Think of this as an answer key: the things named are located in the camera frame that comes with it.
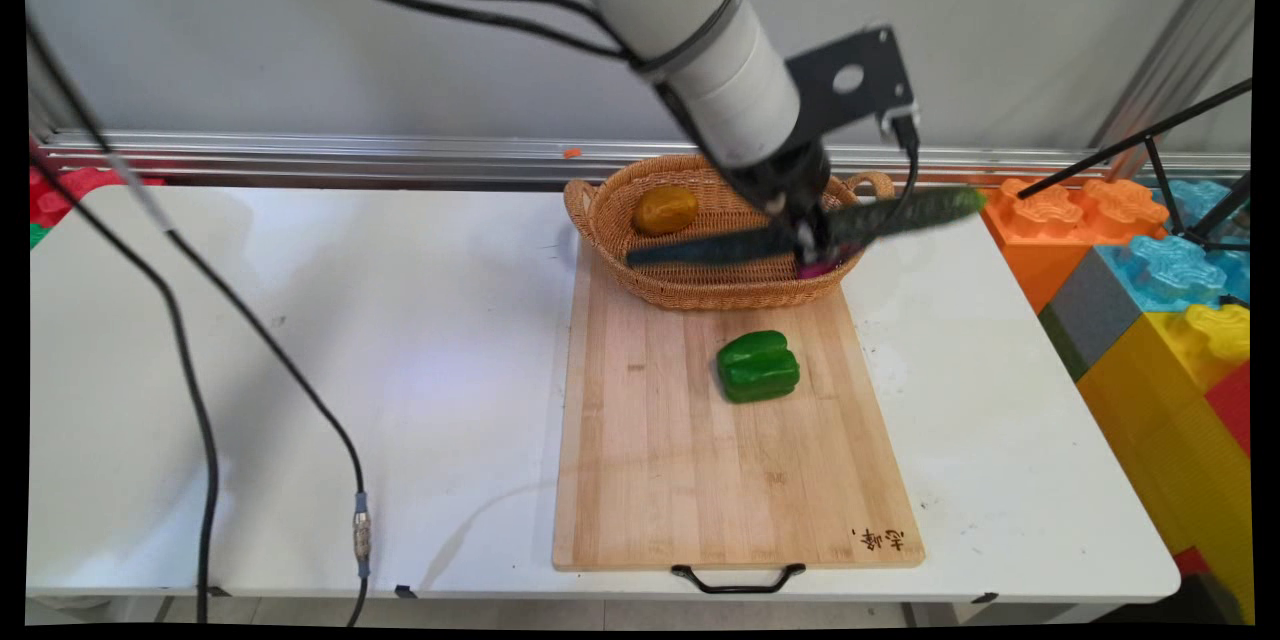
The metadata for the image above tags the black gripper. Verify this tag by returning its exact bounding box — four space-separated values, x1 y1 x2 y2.
722 138 843 269

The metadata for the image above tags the dark green cucumber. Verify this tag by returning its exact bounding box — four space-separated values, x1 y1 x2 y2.
624 184 988 270

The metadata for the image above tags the woven wicker basket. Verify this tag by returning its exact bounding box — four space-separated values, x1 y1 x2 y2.
563 153 897 312

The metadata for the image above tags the green bell pepper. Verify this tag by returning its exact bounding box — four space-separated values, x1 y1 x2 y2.
715 330 802 405

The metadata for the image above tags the yellow orange toy pepper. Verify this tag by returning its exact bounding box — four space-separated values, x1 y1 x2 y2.
633 185 701 237

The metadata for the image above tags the orange giant building block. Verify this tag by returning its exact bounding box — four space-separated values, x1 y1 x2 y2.
975 178 1171 314

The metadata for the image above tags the wooden cutting board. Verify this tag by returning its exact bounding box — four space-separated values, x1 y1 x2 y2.
551 238 926 595

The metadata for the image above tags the grey giant building block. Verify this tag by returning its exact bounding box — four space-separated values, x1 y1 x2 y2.
1038 247 1143 382

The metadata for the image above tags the blue giant building block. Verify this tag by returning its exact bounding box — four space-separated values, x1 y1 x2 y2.
1095 180 1252 314

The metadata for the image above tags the black tripod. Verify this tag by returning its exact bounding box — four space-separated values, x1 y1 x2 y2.
1017 80 1253 254

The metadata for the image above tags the yellow giant building block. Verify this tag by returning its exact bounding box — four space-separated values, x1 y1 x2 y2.
1077 304 1255 623

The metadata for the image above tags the red giant building block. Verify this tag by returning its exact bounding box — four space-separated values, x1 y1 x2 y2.
1204 361 1252 458

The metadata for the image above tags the red foam block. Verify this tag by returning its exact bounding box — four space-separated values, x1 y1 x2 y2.
29 164 166 231

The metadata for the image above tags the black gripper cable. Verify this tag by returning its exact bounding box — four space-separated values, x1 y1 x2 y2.
880 115 922 233

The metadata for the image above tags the black wrist camera mount plate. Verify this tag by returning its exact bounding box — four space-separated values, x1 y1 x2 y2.
784 24 920 147

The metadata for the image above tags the aluminium rail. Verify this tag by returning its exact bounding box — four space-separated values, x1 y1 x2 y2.
38 130 1251 193

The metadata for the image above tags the aluminium frame post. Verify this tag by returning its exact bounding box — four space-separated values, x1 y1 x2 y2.
1090 0 1255 183

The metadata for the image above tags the black cable with metal connector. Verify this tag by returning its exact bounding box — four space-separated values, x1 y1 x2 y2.
26 18 374 627

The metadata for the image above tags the thick black hanging cable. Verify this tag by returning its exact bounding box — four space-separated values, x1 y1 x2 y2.
29 148 221 625

